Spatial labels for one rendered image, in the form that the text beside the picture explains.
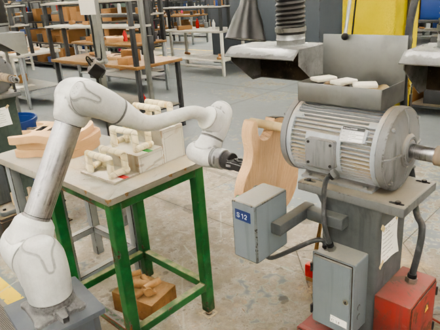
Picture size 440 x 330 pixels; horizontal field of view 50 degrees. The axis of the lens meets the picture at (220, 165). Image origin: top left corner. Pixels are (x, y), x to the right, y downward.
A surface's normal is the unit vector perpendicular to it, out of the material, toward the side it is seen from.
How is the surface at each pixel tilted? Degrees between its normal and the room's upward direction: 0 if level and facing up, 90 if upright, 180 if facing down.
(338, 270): 90
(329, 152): 90
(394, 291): 0
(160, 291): 0
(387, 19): 90
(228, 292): 0
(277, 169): 92
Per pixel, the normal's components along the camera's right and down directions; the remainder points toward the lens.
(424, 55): -0.48, -0.55
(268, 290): -0.07, -0.93
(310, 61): 0.72, 0.20
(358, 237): -0.69, 0.30
